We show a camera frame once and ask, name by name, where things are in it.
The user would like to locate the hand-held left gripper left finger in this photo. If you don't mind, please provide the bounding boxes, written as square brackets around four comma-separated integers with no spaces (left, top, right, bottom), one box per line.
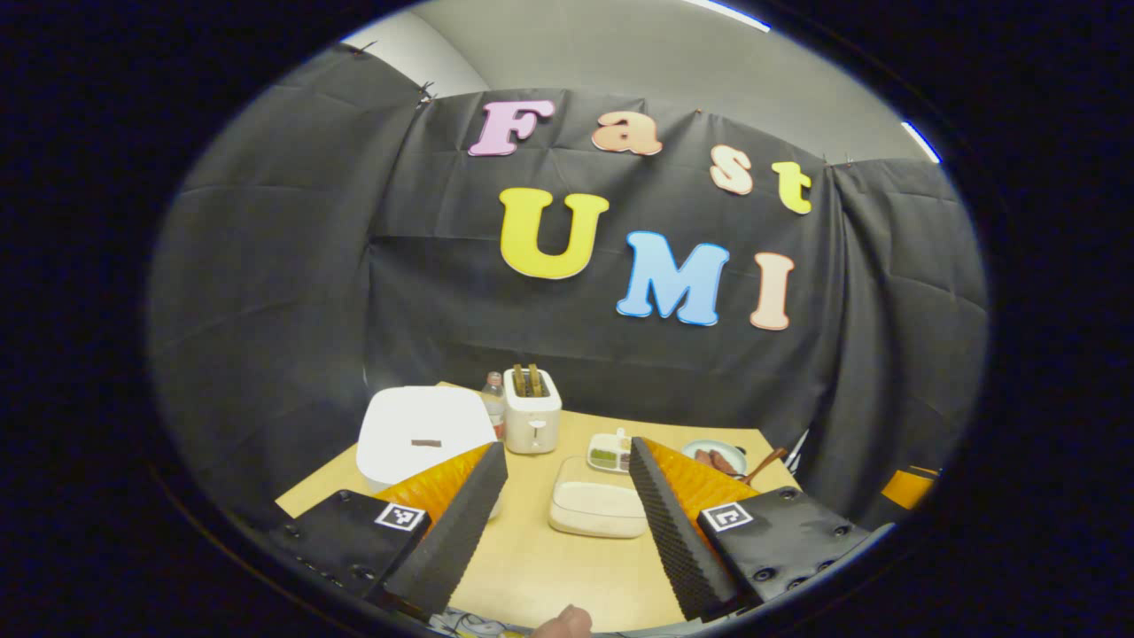
[270,441,510,621]

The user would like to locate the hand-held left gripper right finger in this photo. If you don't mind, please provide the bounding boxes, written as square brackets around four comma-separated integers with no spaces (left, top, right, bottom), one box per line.
[627,436,874,621]

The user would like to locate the clear container of rice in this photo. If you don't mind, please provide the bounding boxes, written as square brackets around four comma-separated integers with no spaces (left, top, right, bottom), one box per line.
[548,455,648,539]

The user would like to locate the wooden spoon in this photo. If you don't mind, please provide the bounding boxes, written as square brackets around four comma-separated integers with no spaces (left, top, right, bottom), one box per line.
[740,447,789,486]

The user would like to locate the white rice cooker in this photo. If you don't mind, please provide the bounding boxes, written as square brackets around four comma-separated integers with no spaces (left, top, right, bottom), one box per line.
[356,385,504,522]

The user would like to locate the pale green plate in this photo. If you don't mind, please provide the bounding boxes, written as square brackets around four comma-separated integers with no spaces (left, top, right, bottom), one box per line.
[680,440,750,479]

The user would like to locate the divided white grain dish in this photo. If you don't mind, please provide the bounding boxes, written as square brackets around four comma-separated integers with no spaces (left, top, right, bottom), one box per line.
[587,428,634,474]

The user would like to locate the clear plastic bottle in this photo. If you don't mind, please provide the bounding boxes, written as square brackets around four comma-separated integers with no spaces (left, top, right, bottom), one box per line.
[481,372,508,441]

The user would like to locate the white toaster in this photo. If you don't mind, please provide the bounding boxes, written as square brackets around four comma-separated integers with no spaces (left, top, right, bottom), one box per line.
[502,365,563,455]

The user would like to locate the black backdrop cloth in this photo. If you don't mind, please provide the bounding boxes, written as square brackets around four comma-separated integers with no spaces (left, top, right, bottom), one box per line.
[146,44,989,533]

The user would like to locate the tangle of floor cables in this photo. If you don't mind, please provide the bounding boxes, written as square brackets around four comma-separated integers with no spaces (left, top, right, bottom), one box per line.
[430,610,532,637]

